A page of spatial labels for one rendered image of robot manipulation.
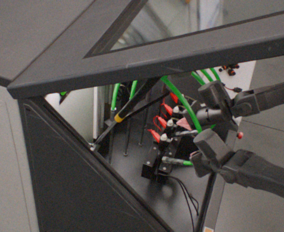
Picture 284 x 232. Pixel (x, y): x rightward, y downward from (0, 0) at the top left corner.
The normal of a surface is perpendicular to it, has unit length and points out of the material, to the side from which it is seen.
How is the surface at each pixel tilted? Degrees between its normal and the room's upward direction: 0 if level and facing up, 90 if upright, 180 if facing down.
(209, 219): 0
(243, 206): 0
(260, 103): 66
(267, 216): 0
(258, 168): 40
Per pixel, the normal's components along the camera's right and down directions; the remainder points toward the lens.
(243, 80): 0.10, -0.71
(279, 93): -0.15, 0.29
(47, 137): -0.34, 0.63
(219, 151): 0.27, -0.11
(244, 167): -0.51, -0.76
